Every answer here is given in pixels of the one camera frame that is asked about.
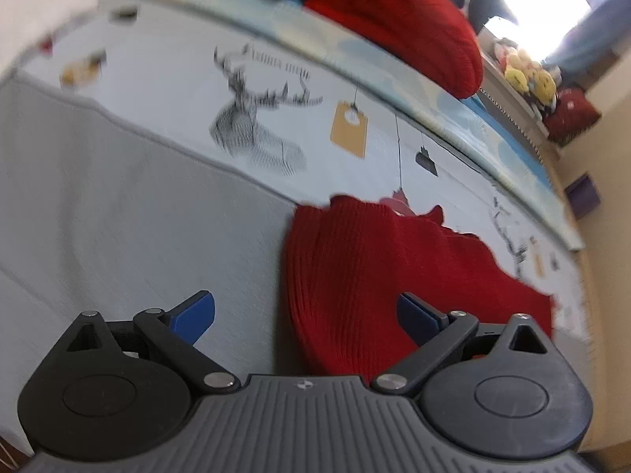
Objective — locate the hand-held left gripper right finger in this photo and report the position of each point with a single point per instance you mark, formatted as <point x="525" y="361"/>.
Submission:
<point x="416" y="316"/>

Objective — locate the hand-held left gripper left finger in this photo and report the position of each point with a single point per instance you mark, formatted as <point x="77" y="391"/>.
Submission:
<point x="197" y="313"/>

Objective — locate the small red knit garment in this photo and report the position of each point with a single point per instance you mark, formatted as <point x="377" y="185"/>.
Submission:
<point x="369" y="276"/>

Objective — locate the grey blanket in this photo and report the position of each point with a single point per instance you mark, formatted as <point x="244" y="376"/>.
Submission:
<point x="123" y="217"/>

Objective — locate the light blue bed sheet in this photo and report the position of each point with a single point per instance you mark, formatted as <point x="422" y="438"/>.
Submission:
<point x="493" y="133"/>

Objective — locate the purple box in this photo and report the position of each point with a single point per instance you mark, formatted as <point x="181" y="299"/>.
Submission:
<point x="584" y="197"/>

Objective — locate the white deer print sheet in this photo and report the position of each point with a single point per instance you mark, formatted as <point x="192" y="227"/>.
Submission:
<point x="172" y="69"/>

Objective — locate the red bag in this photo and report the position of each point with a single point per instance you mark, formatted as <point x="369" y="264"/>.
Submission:
<point x="572" y="114"/>

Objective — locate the yellow plush toys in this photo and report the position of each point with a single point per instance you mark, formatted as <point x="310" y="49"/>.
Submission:
<point x="527" y="76"/>

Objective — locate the large red knit sweater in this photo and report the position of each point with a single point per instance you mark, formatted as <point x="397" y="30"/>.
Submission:
<point x="394" y="10"/>

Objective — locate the blue curtain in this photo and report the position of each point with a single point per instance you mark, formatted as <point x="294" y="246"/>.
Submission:
<point x="591" y="34"/>

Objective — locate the bright window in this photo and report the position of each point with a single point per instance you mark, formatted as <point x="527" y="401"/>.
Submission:
<point x="542" y="5"/>

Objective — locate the white cloth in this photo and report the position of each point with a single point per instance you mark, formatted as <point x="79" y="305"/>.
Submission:
<point x="29" y="15"/>

